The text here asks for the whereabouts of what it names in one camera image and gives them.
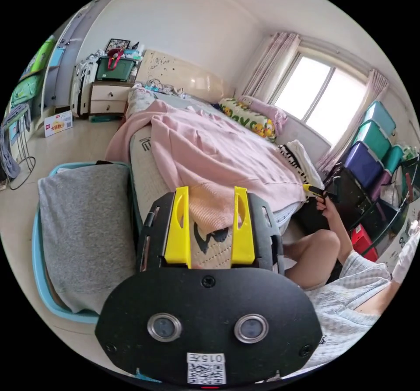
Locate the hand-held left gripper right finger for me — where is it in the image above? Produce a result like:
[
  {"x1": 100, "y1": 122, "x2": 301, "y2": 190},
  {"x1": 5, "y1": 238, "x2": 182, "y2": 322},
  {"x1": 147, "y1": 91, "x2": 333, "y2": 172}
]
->
[{"x1": 230, "y1": 186, "x2": 256, "y2": 265}]

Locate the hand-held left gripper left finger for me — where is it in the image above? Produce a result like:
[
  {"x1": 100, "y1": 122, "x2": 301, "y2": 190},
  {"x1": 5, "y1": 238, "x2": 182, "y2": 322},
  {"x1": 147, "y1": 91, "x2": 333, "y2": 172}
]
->
[{"x1": 164, "y1": 186, "x2": 192, "y2": 265}]

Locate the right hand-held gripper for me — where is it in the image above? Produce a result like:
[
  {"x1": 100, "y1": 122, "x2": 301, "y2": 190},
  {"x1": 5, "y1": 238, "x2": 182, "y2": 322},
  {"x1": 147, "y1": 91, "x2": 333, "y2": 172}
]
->
[{"x1": 302, "y1": 175, "x2": 343, "y2": 205}]

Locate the person's right forearm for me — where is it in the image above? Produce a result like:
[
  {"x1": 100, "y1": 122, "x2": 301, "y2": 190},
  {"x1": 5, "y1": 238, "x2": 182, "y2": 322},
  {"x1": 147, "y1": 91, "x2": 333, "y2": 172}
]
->
[{"x1": 328, "y1": 213, "x2": 354, "y2": 262}]

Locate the person's right hand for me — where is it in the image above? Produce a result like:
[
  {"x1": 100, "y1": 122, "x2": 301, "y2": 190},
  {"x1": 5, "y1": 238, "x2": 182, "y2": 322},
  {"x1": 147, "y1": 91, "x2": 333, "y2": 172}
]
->
[{"x1": 315, "y1": 197, "x2": 339, "y2": 222}]

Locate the pile of clothes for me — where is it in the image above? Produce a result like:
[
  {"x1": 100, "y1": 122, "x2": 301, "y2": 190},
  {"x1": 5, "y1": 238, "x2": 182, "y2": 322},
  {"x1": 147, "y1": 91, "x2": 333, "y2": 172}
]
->
[{"x1": 278, "y1": 139, "x2": 326, "y2": 199}]

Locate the bed with beige mattress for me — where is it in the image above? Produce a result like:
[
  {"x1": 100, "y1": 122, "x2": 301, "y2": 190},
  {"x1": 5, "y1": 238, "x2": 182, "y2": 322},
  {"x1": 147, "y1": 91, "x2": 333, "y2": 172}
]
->
[{"x1": 124, "y1": 49, "x2": 308, "y2": 271}]

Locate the stack of plastic storage boxes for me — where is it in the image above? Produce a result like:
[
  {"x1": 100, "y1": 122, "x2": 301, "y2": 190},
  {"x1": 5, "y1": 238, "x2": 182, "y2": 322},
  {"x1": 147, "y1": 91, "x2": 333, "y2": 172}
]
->
[{"x1": 343, "y1": 100, "x2": 405, "y2": 202}]

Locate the red box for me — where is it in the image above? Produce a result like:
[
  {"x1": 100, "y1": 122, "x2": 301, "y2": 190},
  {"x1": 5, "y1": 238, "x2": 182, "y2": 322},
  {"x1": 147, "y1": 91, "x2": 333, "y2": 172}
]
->
[{"x1": 350, "y1": 223, "x2": 378, "y2": 263}]

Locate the pink curtain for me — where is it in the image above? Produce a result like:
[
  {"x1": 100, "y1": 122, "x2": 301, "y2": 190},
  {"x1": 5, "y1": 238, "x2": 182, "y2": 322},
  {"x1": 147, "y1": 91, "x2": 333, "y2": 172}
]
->
[
  {"x1": 242, "y1": 31, "x2": 301, "y2": 104},
  {"x1": 316, "y1": 68, "x2": 390, "y2": 172}
]

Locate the pink pillow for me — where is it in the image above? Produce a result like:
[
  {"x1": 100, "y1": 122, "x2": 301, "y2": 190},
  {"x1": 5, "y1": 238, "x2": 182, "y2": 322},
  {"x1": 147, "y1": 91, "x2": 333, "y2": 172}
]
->
[{"x1": 238, "y1": 95, "x2": 289, "y2": 136}]

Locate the window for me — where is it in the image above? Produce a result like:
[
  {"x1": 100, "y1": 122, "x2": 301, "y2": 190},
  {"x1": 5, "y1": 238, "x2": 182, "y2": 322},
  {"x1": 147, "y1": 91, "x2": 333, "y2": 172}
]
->
[{"x1": 273, "y1": 54, "x2": 369, "y2": 143}]

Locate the light blue basket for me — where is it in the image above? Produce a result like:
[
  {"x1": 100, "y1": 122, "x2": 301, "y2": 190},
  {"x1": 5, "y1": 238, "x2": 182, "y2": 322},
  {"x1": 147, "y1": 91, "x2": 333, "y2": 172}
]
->
[{"x1": 31, "y1": 162, "x2": 139, "y2": 325}]

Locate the pillow with duck print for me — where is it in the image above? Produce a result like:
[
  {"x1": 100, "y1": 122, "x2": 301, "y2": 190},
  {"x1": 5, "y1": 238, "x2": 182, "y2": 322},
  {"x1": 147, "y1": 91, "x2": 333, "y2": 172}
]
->
[{"x1": 219, "y1": 98, "x2": 277, "y2": 143}]

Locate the person's body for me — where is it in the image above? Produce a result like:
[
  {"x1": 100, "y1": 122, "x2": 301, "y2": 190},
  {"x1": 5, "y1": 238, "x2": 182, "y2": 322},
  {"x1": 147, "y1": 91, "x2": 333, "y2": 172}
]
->
[{"x1": 283, "y1": 219, "x2": 420, "y2": 370}]

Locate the beige nightstand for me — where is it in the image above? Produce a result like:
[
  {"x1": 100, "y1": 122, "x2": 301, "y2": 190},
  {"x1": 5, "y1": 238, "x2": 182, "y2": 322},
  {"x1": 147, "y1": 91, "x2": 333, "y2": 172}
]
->
[{"x1": 89, "y1": 38, "x2": 146, "y2": 117}]

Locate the white carton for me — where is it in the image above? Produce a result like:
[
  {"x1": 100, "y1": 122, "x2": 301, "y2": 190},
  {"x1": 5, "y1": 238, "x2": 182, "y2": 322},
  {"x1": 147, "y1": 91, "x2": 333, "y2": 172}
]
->
[{"x1": 44, "y1": 110, "x2": 74, "y2": 138}]

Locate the white suitcase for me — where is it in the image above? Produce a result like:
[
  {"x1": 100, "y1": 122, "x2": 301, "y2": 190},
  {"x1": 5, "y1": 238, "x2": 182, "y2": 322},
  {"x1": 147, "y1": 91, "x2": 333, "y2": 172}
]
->
[{"x1": 70, "y1": 60, "x2": 99, "y2": 119}]

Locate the metal clothes rack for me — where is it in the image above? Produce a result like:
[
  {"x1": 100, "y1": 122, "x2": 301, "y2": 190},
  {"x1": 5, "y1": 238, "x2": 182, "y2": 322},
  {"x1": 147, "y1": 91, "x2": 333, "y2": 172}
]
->
[{"x1": 0, "y1": 103, "x2": 37, "y2": 191}]

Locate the grey cupboard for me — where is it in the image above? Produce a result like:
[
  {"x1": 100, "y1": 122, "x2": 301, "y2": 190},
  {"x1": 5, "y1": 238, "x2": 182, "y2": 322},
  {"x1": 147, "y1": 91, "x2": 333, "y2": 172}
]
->
[{"x1": 42, "y1": 0, "x2": 123, "y2": 111}]

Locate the shelf with green bags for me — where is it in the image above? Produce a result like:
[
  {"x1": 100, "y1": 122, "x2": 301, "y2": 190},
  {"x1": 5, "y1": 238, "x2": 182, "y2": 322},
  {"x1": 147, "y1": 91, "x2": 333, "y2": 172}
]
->
[{"x1": 9, "y1": 34, "x2": 57, "y2": 111}]

